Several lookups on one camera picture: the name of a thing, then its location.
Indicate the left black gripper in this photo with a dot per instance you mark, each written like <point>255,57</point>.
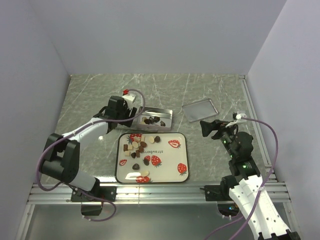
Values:
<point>132,112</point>

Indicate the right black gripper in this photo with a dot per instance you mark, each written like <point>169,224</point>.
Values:
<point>207,127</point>

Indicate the silver tin lid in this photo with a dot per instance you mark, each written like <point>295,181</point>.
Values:
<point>199,110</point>

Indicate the metal serving tongs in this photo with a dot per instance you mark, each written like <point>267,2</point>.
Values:
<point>136,124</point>

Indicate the silver rectangular tin box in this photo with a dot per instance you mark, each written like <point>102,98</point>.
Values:
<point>166,115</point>

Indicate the dark heart chocolate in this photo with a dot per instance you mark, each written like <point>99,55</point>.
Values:
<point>136,167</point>

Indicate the white oval chocolate front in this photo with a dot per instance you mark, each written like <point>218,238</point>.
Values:
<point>144,173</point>

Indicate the white oval chocolate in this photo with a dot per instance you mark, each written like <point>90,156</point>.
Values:
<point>144,173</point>
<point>135,144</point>

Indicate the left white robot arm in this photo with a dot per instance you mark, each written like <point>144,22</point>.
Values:
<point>61,156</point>

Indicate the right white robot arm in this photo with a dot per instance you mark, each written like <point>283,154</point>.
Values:
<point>246,185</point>

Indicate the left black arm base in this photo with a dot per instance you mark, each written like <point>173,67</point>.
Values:
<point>92,203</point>

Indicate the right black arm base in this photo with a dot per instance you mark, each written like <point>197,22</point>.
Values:
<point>225,205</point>

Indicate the brown square chocolate left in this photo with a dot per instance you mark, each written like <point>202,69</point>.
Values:
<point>125,147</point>

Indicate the white oval chocolate centre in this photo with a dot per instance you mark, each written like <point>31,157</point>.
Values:
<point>135,144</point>

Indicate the brown round chocolate cup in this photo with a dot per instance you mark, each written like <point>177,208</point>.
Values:
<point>143,144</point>

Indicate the white square chocolate left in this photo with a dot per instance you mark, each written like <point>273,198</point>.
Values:
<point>127,153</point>

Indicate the brown rectangular chocolate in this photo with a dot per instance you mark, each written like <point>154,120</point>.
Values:
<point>137,153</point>

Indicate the dark round chocolate right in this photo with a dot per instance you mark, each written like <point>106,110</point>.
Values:
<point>157,139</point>

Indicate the white strawberry pattern tray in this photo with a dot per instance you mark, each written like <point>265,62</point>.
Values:
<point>168,159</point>

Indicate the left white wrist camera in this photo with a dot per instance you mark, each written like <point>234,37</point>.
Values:
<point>130,98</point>

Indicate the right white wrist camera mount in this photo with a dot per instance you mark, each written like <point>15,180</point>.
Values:
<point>238,118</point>

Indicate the aluminium frame rail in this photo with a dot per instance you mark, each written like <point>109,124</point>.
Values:
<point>154,194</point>

